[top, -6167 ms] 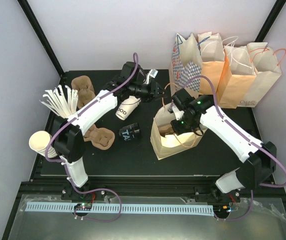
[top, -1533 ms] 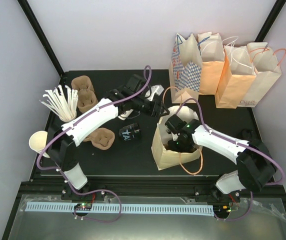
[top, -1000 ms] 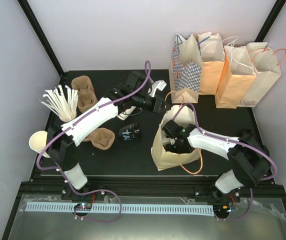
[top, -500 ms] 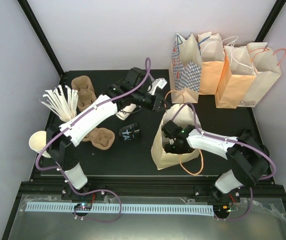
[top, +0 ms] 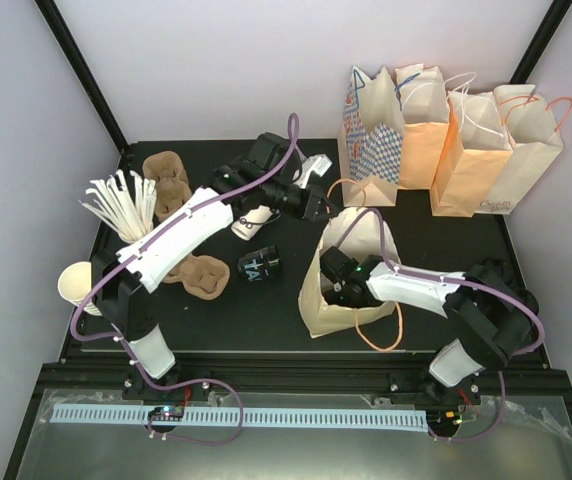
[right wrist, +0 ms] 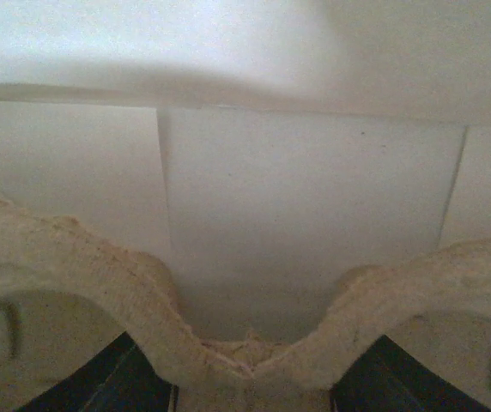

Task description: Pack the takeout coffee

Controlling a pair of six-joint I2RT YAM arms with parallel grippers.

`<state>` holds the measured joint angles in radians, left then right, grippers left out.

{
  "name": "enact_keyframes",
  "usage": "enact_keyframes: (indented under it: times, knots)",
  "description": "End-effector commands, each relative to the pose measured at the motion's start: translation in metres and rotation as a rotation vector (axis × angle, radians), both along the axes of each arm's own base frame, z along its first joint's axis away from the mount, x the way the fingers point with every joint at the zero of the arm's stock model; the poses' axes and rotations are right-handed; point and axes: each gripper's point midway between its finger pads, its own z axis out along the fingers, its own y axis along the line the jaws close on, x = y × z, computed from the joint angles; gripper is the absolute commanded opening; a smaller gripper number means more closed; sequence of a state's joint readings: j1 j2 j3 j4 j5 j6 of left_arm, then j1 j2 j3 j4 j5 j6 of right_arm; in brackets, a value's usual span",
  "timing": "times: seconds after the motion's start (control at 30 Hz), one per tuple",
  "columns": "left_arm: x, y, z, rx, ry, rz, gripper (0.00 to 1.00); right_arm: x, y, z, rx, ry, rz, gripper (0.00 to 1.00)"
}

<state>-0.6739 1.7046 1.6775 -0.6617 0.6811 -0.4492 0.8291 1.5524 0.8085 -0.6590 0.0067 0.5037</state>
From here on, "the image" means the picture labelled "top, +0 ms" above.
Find cream paper bag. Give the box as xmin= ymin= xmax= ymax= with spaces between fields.
xmin=298 ymin=206 xmax=404 ymax=353

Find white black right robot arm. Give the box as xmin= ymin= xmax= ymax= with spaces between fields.
xmin=321 ymin=247 xmax=538 ymax=403

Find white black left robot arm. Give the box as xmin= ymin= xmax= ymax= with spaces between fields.
xmin=90 ymin=133 xmax=337 ymax=399

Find blue patterned paper bag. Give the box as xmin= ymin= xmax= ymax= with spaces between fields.
xmin=337 ymin=67 xmax=404 ymax=207

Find black paper cup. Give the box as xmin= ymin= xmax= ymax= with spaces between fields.
xmin=237 ymin=245 xmax=283 ymax=283

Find brown pulp carrier on table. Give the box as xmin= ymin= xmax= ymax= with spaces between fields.
xmin=162 ymin=254 xmax=230 ymax=300

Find brown pulp cup carrier stack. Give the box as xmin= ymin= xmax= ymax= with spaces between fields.
xmin=142 ymin=151 xmax=192 ymax=222

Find black cup lids stack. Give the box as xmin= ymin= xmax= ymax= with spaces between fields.
xmin=482 ymin=258 xmax=539 ymax=314

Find white cup of straws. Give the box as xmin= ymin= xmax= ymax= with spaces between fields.
xmin=80 ymin=169 xmax=157 ymax=244

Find kraft paper cup stack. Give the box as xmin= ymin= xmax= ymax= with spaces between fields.
xmin=57 ymin=261 xmax=92 ymax=306

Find light blue cable duct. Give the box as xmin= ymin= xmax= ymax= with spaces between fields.
xmin=50 ymin=404 xmax=428 ymax=433

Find orange paper bag blue handles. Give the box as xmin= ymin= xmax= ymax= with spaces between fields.
xmin=395 ymin=63 xmax=450 ymax=190

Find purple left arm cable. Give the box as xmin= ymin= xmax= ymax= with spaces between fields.
xmin=68 ymin=112 xmax=301 ymax=396

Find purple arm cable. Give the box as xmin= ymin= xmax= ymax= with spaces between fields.
xmin=68 ymin=112 xmax=301 ymax=396
xmin=335 ymin=207 xmax=547 ymax=356

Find orange paper bag white handles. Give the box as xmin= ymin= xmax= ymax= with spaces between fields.
xmin=430 ymin=72 xmax=513 ymax=218

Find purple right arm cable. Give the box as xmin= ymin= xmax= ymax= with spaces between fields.
xmin=335 ymin=207 xmax=547 ymax=356

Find beige paper bag orange handles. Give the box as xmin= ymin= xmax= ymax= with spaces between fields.
xmin=477 ymin=84 xmax=572 ymax=215

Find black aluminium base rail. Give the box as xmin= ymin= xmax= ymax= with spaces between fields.
xmin=35 ymin=351 xmax=572 ymax=402

